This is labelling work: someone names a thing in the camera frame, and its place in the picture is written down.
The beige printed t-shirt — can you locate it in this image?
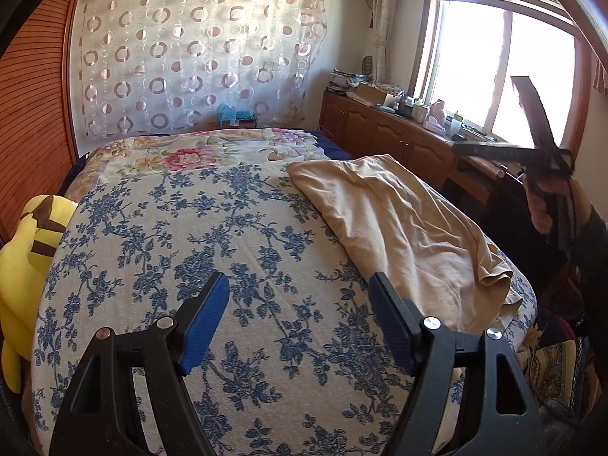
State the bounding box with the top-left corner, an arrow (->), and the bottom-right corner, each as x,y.
287,154 -> 523,338

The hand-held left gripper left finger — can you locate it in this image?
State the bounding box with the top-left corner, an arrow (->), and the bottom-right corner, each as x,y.
47,271 -> 231,456

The floral window curtain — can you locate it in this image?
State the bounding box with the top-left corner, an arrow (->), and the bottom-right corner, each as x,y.
370,0 -> 404,84

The blue floral bed sheet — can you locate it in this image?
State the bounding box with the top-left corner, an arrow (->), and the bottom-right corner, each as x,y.
31,159 -> 540,456

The wooden cabinet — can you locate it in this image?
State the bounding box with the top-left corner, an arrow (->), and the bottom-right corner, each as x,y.
319,91 -> 504,210

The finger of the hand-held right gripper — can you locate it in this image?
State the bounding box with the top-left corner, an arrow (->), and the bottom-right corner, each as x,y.
451,144 -> 523,162

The patterned brown cloth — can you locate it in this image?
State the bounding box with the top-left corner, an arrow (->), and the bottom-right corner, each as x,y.
518,323 -> 592,419

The person's right hand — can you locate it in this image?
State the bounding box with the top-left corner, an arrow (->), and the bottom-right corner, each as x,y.
528,178 -> 594,236

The pink soft toy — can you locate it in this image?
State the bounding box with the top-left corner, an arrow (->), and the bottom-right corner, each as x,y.
424,100 -> 450,130

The yellow plush toy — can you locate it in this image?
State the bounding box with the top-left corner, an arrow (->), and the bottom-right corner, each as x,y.
0,195 -> 79,394

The wooden slatted wardrobe door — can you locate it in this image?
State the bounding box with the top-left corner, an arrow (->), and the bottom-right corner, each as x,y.
0,0 -> 89,243

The circle patterned sheer curtain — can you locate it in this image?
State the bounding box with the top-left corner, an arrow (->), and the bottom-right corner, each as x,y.
78,0 -> 331,141

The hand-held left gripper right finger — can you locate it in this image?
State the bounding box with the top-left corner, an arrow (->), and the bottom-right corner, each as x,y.
368,272 -> 547,456

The cardboard box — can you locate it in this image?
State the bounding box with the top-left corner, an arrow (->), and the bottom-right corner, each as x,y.
356,83 -> 395,106

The person's right forearm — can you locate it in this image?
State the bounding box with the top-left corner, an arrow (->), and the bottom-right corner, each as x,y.
570,204 -> 608,307

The pink floral blanket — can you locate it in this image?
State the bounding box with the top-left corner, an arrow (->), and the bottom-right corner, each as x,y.
64,127 -> 333,200

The blue tissue box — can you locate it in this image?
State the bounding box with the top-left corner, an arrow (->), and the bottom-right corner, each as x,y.
217,103 -> 260,129

